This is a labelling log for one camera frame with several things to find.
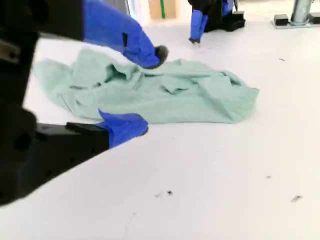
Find light green t-shirt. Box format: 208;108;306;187
33;48;260;125

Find brown cardboard box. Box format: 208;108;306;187
148;0;178;20

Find green stick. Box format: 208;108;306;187
159;0;168;19

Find black clamp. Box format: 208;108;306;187
307;11;320;27
273;13;292;29

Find steel post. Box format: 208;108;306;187
289;0;315;25

